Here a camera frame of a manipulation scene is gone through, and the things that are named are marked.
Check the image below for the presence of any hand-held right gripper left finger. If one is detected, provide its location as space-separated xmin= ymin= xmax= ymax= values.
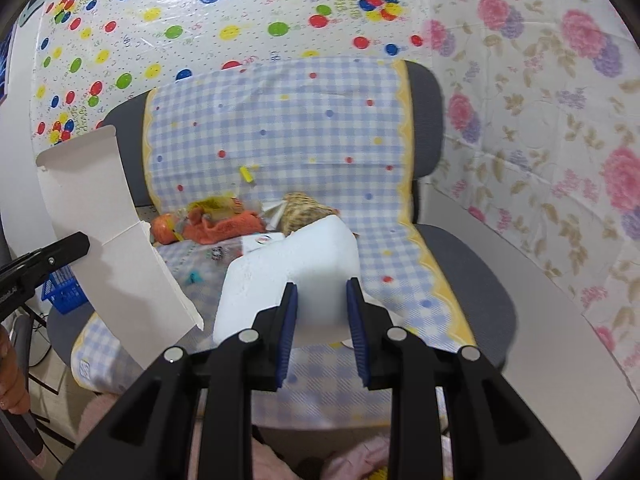
xmin=55 ymin=282 xmax=299 ymax=480

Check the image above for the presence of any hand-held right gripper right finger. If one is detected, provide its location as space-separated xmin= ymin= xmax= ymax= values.
xmin=345 ymin=277 xmax=583 ymax=480

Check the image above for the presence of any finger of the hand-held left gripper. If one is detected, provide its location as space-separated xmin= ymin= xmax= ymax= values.
xmin=0 ymin=232 xmax=91 ymax=321

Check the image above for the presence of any white foam block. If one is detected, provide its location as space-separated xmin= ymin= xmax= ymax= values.
xmin=212 ymin=215 xmax=362 ymax=348

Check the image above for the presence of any white cardboard box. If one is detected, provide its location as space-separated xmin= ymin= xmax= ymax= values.
xmin=35 ymin=125 xmax=205 ymax=371

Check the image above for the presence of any person's left hand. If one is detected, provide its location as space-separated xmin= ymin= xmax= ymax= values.
xmin=0 ymin=330 xmax=32 ymax=413

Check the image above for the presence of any blue plastic basket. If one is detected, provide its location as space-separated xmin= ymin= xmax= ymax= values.
xmin=41 ymin=267 xmax=90 ymax=313

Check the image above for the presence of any brown woven pouch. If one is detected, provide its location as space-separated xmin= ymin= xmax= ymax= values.
xmin=280 ymin=192 xmax=341 ymax=236

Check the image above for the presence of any orange towel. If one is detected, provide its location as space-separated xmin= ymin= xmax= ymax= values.
xmin=182 ymin=210 xmax=266 ymax=247

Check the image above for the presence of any red orange apple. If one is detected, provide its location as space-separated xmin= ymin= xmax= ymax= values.
xmin=152 ymin=214 xmax=188 ymax=245

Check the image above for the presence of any grey office chair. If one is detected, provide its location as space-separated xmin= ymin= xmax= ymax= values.
xmin=47 ymin=59 xmax=518 ymax=431

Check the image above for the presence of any yellow snack packet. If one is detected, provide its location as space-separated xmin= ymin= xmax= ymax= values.
xmin=187 ymin=195 xmax=251 ymax=221

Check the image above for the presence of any blue checked dotted cloth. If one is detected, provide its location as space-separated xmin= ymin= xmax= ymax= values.
xmin=70 ymin=57 xmax=478 ymax=428

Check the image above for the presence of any colourful polka dot sheet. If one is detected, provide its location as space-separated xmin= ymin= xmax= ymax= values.
xmin=27 ymin=0 xmax=436 ymax=156

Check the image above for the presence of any pink floral sheet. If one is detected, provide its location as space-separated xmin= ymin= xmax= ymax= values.
xmin=422 ymin=0 xmax=640 ymax=376

